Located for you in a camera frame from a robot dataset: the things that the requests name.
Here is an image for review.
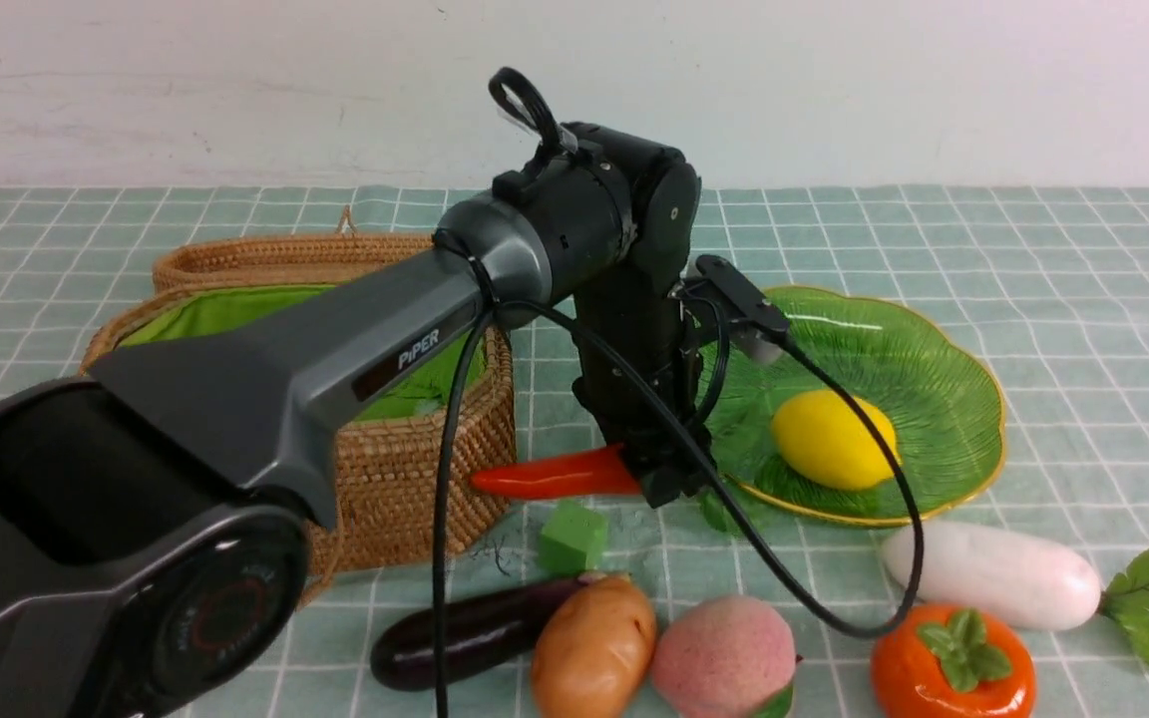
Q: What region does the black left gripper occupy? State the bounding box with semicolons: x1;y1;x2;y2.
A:
572;269;711;508

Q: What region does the orange toy carrot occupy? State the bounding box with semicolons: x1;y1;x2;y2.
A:
470;445;765;535

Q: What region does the yellow toy lemon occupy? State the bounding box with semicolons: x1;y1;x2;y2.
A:
770;388;894;492

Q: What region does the brown toy potato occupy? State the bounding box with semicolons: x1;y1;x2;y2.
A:
531;573;658;717

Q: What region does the dark purple toy eggplant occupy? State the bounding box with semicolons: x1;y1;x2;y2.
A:
370;571;606;692

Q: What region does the white toy radish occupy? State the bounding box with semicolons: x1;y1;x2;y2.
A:
880;519;1149;667

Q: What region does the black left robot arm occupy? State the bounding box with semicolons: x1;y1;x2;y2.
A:
0;68;710;717

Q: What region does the green checkered tablecloth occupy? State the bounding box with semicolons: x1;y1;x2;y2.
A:
0;185;1149;717

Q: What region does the woven rattan basket green lining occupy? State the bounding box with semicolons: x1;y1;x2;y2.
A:
79;281;520;609

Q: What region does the green foam cube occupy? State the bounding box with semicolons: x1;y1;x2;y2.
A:
537;500;609;576

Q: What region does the green leaf-shaped glass plate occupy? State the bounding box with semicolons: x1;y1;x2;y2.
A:
707;285;1007;528

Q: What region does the woven rattan basket lid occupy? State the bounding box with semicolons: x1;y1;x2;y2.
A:
152;204;434;292

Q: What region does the pink toy peach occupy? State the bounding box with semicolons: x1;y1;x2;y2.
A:
650;594;799;717

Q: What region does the orange toy persimmon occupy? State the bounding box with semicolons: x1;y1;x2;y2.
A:
870;603;1038;717

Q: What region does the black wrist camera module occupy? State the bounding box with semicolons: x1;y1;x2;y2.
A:
679;254;792;365

